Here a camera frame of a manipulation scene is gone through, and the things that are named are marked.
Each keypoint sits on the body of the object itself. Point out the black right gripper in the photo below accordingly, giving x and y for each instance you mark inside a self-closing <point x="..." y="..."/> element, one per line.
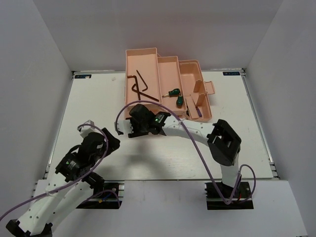
<point x="136" y="133"/>

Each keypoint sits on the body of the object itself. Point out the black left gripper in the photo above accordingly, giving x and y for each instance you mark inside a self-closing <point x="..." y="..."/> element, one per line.
<point x="114" y="142"/>

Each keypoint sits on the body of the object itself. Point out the small brown hex key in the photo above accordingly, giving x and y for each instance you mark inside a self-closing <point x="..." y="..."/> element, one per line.
<point x="144" y="95"/>

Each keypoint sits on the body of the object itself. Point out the green stubby flathead screwdriver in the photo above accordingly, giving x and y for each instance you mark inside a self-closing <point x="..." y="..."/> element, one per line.
<point x="179" y="101"/>

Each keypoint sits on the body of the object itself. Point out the thin dark hex key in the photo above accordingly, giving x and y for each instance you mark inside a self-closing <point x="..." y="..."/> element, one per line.
<point x="145" y="84"/>

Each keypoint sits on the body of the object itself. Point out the green stubby phillips screwdriver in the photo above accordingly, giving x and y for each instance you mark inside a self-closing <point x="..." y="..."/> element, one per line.
<point x="172" y="93"/>

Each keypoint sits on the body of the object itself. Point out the black green precision screwdriver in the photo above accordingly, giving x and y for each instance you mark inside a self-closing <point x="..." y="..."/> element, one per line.
<point x="187" y="113"/>

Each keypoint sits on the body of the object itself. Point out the large brown hex key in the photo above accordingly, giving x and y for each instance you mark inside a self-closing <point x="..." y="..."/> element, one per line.
<point x="137" y="86"/>

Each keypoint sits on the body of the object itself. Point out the pink plastic toolbox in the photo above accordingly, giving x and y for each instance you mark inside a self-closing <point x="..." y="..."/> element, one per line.
<point x="163" y="74"/>

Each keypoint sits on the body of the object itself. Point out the blue handled precision screwdriver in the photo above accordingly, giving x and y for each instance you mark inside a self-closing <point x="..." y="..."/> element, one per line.
<point x="198" y="112"/>

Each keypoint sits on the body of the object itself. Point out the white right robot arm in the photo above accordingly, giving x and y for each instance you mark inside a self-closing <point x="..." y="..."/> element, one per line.
<point x="220" y="138"/>

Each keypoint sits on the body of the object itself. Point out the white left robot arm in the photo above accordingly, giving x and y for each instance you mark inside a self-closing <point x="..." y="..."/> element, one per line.
<point x="73" y="183"/>

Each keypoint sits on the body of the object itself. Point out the white front cover panel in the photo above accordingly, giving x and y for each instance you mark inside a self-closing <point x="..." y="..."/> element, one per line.
<point x="178" y="209"/>

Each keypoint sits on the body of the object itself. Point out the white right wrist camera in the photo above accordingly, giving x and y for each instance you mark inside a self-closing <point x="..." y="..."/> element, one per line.
<point x="123" y="127"/>

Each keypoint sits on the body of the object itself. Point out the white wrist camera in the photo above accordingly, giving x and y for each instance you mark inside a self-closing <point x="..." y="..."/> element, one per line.
<point x="86" y="129"/>
<point x="123" y="127"/>

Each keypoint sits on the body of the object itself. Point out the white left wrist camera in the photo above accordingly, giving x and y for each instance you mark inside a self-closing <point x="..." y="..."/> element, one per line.
<point x="86" y="129"/>

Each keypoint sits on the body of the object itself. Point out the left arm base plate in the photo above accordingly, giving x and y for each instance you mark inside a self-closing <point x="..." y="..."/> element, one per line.
<point x="110" y="196"/>

